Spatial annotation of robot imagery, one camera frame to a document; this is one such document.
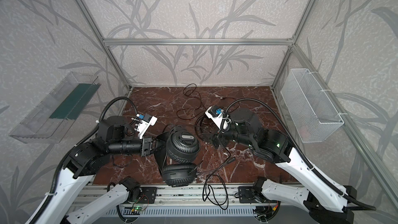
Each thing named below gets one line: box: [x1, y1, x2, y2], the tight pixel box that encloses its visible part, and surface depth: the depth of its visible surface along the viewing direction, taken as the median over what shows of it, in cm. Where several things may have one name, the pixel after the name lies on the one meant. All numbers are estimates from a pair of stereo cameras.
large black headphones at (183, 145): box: [161, 126, 201, 188], surface depth 41 cm
